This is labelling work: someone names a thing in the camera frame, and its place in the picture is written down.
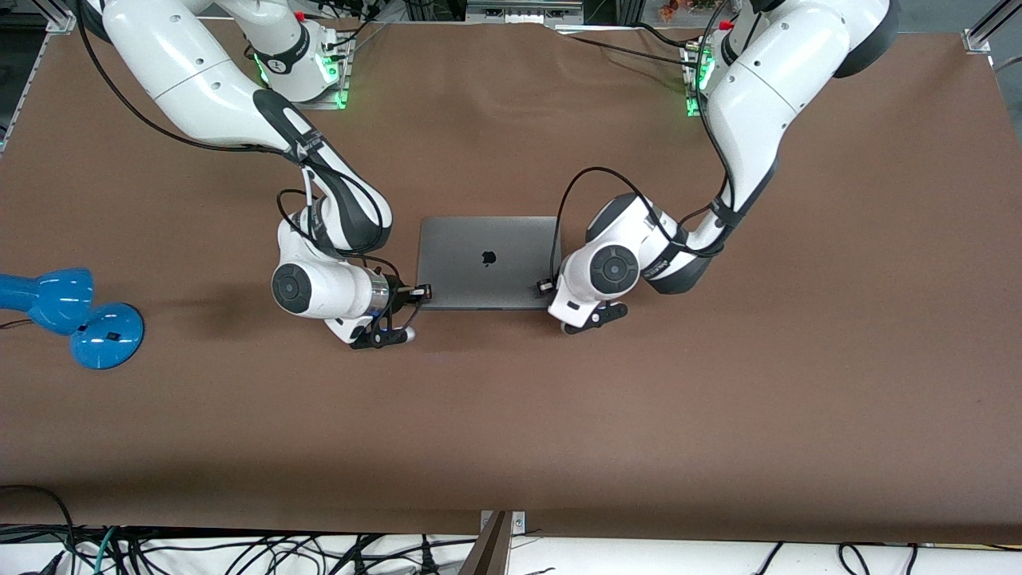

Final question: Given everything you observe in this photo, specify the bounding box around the grey laptop with black keyboard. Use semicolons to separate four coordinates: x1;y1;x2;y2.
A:
417;216;561;311

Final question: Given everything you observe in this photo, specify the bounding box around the table cover sheet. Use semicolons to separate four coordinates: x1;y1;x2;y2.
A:
0;14;1022;545

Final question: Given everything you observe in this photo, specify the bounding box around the silver equipment box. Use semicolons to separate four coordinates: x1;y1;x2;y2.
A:
465;0;585;25

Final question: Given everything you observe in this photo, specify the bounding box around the blue desk lamp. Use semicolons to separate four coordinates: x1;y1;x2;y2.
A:
0;267;146;371

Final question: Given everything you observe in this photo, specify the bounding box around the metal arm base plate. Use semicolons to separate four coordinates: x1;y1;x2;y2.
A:
291;36;352;111
683;40;715;119

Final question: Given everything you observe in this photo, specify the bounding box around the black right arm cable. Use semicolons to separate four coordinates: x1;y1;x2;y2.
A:
74;0;424;332

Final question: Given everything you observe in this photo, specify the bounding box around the teal cable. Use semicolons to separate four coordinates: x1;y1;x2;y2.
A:
94;525;119;575

